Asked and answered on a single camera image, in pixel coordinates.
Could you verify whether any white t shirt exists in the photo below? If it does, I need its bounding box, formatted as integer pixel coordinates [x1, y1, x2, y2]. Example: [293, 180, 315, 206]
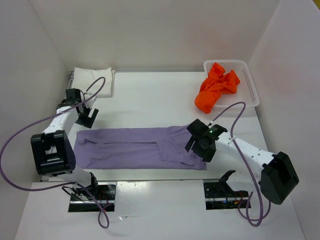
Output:
[70, 67, 115, 98]

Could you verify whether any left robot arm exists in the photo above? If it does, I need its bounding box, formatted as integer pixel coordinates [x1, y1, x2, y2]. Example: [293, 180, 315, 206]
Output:
[30, 88, 100, 200]

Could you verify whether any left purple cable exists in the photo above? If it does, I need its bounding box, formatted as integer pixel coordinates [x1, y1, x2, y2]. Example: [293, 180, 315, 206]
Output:
[0, 76, 112, 230]

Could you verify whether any white plastic basket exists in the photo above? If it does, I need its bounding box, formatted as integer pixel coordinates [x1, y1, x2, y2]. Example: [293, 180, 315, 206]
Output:
[203, 59, 260, 108]

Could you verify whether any aluminium table edge rail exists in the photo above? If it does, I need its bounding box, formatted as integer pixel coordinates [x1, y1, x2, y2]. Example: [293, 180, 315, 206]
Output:
[39, 71, 76, 182]

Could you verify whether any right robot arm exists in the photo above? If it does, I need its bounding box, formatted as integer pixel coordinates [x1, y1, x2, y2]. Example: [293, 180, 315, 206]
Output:
[185, 119, 300, 205]

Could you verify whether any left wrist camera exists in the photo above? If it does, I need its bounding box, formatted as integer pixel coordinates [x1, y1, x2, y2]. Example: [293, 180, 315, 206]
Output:
[83, 93, 97, 109]

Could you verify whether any purple t shirt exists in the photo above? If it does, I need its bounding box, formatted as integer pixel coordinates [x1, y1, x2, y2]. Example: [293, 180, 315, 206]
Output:
[73, 126, 207, 171]

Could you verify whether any orange t shirt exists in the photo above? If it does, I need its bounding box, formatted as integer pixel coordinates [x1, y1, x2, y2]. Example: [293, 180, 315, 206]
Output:
[194, 62, 240, 114]

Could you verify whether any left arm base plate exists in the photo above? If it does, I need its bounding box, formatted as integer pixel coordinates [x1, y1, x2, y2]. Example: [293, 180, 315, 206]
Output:
[62, 182, 117, 213]

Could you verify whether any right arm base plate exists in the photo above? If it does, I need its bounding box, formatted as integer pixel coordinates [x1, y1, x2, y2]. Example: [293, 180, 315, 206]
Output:
[203, 179, 249, 210]

